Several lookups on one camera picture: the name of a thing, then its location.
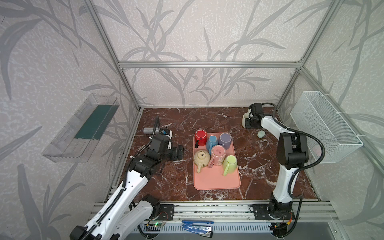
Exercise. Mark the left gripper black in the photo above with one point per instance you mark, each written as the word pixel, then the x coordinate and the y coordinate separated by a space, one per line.
pixel 177 153

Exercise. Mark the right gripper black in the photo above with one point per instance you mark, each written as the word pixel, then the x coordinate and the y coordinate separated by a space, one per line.
pixel 251 120

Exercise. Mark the pink mug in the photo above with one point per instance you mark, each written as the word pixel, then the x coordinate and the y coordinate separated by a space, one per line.
pixel 217 156

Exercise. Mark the white mug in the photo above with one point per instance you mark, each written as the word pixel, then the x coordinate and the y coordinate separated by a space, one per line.
pixel 245 116

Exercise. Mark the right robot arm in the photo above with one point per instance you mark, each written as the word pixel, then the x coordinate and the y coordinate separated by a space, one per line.
pixel 292 153

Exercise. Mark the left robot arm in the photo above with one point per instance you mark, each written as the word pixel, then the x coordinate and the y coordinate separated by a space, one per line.
pixel 115 221

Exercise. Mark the purple mug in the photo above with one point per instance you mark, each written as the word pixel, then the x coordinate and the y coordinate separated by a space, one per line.
pixel 225 140

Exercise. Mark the red mug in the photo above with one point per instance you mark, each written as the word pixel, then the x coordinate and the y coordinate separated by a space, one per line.
pixel 200 138

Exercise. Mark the blue mug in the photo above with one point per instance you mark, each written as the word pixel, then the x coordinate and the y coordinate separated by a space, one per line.
pixel 211 142

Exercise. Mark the green mug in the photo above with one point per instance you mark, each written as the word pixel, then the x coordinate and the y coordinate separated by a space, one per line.
pixel 229 165

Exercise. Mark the silver metal cylinder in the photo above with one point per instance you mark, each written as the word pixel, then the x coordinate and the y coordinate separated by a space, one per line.
pixel 149 131

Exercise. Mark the beige teapot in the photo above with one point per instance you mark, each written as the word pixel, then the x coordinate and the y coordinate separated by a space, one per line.
pixel 201 159

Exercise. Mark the pink object in basket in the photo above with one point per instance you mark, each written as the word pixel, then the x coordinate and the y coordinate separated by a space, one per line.
pixel 318 152

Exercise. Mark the green circuit board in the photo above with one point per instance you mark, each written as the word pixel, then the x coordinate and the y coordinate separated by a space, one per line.
pixel 156 224

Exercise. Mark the blue stapler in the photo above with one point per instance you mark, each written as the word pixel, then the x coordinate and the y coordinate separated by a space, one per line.
pixel 201 228

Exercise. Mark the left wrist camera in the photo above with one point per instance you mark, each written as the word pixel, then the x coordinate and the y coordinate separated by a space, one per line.
pixel 166 135

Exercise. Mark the white wire basket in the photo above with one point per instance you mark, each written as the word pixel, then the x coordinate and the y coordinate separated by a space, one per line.
pixel 315 115

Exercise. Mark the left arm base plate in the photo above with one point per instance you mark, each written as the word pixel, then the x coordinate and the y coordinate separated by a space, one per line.
pixel 163 212

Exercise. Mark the clear plastic wall shelf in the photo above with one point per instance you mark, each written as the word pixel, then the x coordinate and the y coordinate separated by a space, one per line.
pixel 79 137

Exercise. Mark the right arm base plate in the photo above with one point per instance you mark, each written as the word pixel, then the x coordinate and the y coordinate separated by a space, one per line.
pixel 269 212

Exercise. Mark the aluminium mounting rail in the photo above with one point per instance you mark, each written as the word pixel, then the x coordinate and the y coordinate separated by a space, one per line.
pixel 240 212

